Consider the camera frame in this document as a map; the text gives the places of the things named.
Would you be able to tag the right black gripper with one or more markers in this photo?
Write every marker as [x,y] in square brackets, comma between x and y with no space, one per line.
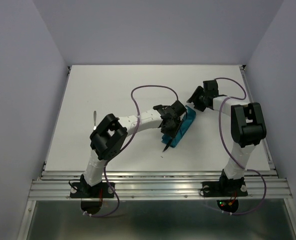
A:
[199,90]

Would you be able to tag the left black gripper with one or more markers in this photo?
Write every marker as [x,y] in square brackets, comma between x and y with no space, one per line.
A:
[164,130]

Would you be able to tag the teal cloth napkin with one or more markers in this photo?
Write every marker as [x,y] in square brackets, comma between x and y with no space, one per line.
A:
[187,121]

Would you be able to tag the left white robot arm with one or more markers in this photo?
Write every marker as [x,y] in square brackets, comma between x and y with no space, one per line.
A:
[108,137]

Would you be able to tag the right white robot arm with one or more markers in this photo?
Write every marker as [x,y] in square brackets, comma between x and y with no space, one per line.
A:
[247,128]

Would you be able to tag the silver fork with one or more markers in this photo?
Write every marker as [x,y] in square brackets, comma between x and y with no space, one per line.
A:
[94,120]

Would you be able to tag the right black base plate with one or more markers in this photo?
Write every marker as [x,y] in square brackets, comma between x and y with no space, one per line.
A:
[216,189]

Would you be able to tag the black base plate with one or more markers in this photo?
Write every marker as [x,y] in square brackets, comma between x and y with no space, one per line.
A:
[216,189]
[80,191]

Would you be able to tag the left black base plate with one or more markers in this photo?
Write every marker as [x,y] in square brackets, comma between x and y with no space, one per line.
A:
[80,191]

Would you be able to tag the aluminium front rail frame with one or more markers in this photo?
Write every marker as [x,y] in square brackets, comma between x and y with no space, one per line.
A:
[160,205]

